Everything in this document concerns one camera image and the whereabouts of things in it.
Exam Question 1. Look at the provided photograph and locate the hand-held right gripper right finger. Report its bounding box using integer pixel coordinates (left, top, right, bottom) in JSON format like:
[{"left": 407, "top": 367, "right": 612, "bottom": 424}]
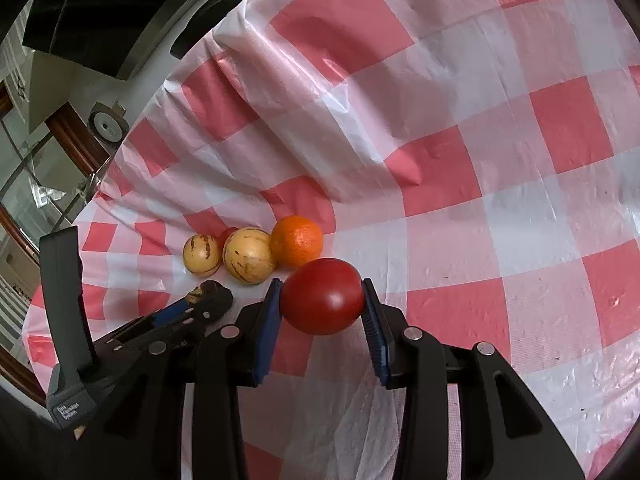
[{"left": 361, "top": 278, "right": 586, "bottom": 480}]

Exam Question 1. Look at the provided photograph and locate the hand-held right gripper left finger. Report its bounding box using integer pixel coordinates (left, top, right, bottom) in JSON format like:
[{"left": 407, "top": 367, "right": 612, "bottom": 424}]
[{"left": 75, "top": 278, "right": 284, "bottom": 480}]

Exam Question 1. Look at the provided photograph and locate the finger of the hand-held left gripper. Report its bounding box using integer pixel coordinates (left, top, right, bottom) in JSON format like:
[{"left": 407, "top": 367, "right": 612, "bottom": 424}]
[
  {"left": 107, "top": 294, "right": 201, "bottom": 343},
  {"left": 120, "top": 285, "right": 235, "bottom": 356}
]

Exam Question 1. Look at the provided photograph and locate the yellow striped pepino melon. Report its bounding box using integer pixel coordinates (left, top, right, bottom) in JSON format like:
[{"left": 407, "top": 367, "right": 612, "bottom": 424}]
[
  {"left": 182, "top": 233, "right": 221, "bottom": 276},
  {"left": 222, "top": 227, "right": 277, "bottom": 286}
]

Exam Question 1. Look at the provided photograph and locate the red tomato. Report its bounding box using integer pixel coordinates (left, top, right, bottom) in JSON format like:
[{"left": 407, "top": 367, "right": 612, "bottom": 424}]
[{"left": 280, "top": 257, "right": 366, "bottom": 337}]

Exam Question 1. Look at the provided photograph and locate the orange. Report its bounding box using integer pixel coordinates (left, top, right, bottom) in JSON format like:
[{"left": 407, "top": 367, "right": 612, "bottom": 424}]
[{"left": 270, "top": 215, "right": 324, "bottom": 268}]

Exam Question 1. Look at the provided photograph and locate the wood-framed glass door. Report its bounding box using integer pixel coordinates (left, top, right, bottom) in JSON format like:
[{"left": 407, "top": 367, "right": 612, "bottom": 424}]
[{"left": 0, "top": 80, "right": 116, "bottom": 406}]

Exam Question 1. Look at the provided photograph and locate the round grey gauge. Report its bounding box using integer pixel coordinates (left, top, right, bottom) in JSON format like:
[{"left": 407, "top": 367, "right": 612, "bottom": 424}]
[{"left": 87, "top": 102, "right": 128, "bottom": 143}]

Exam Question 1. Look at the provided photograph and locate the red white checked tablecloth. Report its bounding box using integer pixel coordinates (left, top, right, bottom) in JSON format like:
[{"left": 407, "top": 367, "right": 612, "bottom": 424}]
[{"left": 20, "top": 0, "right": 640, "bottom": 480}]

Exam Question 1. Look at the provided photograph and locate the black frying pan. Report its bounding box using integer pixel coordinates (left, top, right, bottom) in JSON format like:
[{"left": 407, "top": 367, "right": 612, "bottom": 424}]
[{"left": 170, "top": 0, "right": 326, "bottom": 61}]

